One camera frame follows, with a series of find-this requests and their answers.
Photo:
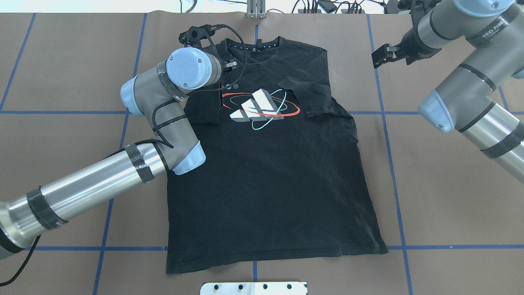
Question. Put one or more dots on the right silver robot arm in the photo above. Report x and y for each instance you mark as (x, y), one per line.
(462, 101)

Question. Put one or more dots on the brown paper table cover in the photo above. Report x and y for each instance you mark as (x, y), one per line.
(452, 219)

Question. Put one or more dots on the black printed t-shirt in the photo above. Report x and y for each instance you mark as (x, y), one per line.
(283, 177)

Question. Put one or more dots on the aluminium frame post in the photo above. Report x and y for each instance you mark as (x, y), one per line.
(256, 9)

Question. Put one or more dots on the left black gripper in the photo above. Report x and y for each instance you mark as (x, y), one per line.
(231, 64)

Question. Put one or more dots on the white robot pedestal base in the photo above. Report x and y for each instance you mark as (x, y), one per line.
(255, 288)

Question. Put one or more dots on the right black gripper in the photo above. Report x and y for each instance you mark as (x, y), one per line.
(413, 44)

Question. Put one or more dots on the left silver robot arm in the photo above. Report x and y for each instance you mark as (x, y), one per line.
(157, 95)

